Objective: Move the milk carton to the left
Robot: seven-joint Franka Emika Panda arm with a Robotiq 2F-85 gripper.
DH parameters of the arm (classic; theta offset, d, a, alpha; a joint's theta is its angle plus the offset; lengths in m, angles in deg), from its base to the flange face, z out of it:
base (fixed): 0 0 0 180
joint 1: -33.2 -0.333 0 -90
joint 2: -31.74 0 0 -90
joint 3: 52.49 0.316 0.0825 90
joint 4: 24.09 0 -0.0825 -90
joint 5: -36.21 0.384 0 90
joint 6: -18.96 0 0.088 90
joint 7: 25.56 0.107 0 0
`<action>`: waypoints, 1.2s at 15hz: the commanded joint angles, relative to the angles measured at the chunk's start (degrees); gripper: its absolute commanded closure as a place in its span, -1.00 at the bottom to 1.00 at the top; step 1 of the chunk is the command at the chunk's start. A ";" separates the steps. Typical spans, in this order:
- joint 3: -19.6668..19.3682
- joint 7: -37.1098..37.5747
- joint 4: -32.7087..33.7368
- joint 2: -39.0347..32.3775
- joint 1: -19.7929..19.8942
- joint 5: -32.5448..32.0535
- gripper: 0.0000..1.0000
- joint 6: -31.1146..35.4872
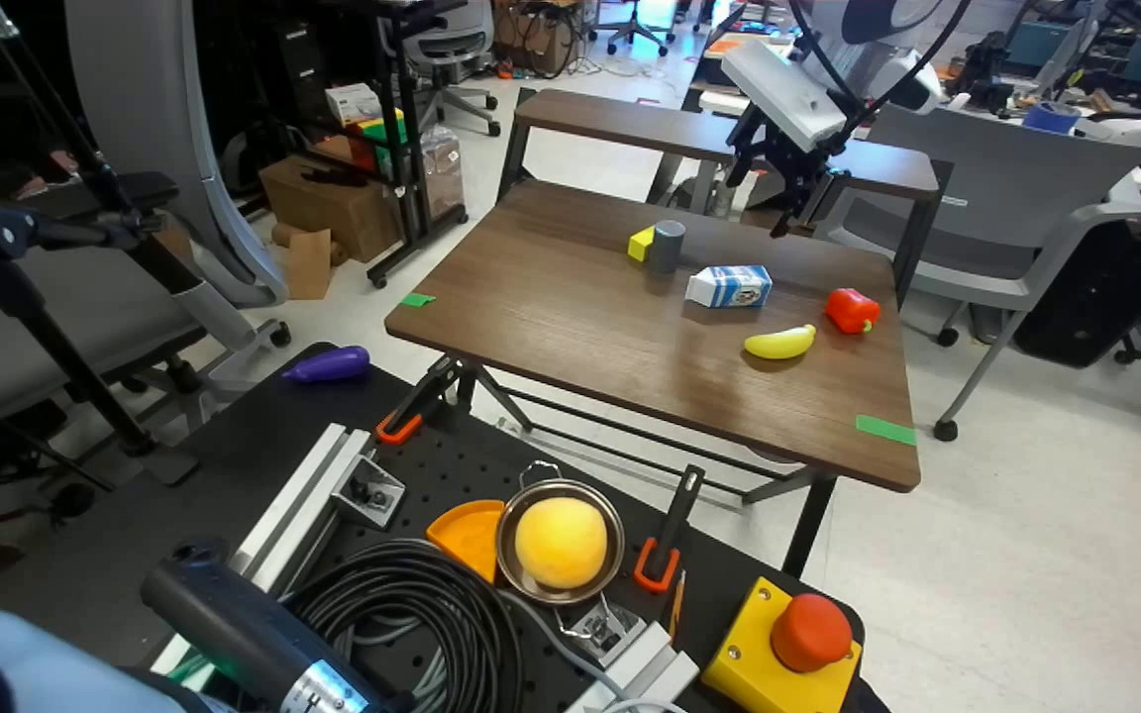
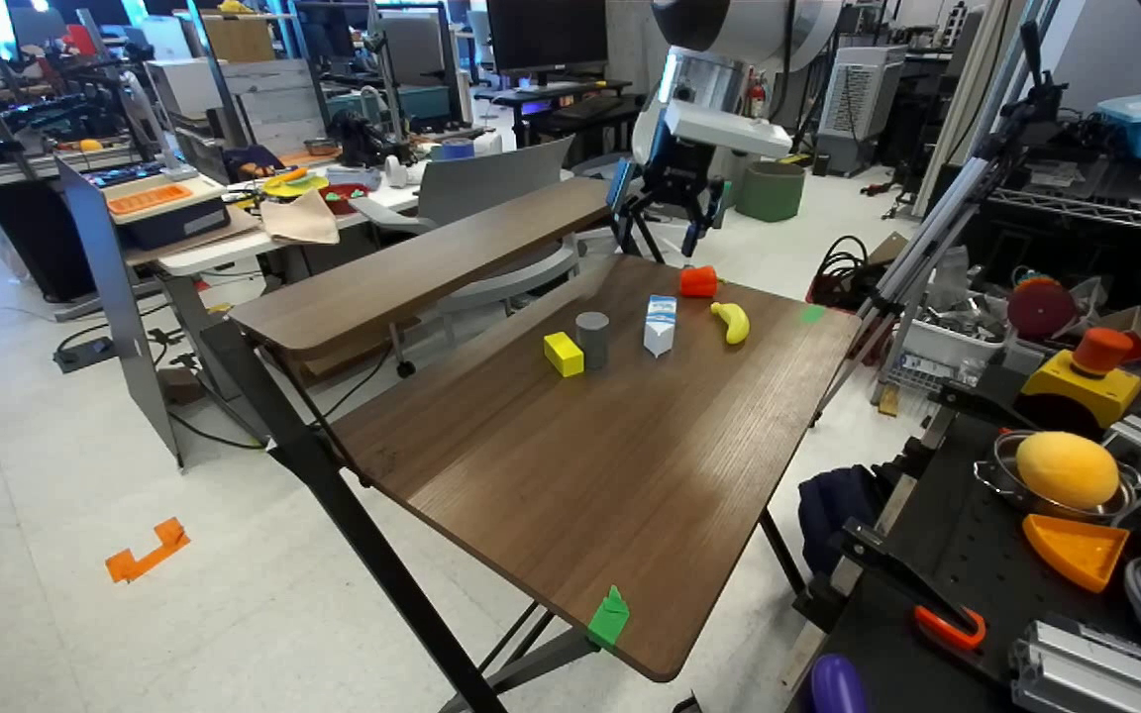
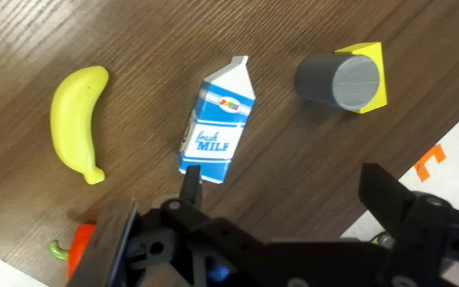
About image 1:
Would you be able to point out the small cardboard box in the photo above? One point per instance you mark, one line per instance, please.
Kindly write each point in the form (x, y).
(308, 261)

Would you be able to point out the small metal bracket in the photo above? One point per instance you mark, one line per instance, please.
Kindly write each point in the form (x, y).
(370, 487)

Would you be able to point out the light gray chair back shell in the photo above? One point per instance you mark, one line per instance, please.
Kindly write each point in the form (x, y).
(160, 120)

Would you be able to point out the yellow emergency stop red button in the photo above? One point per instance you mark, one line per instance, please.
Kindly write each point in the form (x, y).
(753, 666)

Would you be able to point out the black camera stand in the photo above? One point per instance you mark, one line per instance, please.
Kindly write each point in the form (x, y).
(18, 229)

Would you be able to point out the yellow toy block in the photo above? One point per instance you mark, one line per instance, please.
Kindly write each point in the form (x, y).
(639, 248)

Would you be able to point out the gray office chair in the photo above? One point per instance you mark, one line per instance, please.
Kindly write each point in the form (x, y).
(993, 183)

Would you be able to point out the brown wooden raised shelf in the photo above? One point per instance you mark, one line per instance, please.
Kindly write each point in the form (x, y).
(623, 125)

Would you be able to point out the yellow toy banana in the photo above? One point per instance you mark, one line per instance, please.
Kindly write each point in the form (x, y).
(782, 347)

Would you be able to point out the orange black bar clamp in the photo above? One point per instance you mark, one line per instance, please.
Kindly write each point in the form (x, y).
(399, 425)
(681, 495)

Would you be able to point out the large cardboard box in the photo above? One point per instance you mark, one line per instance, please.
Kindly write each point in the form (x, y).
(334, 203)

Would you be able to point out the white blue milk carton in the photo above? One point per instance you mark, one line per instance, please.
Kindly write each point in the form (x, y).
(729, 287)

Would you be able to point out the metal bowl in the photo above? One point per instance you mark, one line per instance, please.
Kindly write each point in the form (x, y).
(557, 484)

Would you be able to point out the black rolling rack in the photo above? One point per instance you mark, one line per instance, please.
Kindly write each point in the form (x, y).
(399, 133)

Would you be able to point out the gray padded chair seat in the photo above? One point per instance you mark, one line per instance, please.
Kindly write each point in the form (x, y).
(70, 330)

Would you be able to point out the short aluminium extrusion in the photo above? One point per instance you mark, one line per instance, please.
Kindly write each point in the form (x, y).
(651, 666)

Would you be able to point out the brown wooden table black frame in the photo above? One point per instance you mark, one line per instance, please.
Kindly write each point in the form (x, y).
(595, 338)

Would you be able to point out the red toy bell pepper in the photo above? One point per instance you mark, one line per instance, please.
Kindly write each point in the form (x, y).
(849, 315)

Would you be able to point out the black blue cylinder device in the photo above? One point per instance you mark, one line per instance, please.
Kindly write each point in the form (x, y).
(235, 618)

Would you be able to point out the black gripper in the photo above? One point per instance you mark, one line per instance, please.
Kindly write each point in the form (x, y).
(772, 150)

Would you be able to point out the orange wedge plate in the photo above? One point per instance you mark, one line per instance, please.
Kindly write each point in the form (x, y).
(469, 536)

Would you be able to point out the dark mesh office chair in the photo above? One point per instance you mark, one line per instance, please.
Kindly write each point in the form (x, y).
(453, 46)

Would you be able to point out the black pegboard table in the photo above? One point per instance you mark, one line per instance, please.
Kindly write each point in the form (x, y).
(198, 487)

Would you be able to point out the long aluminium extrusion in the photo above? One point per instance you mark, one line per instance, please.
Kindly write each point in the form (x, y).
(308, 507)

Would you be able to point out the pale blue rounded object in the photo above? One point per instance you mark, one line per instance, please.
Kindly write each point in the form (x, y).
(28, 666)

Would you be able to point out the purple toy eggplant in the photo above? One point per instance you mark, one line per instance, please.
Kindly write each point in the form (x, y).
(326, 365)

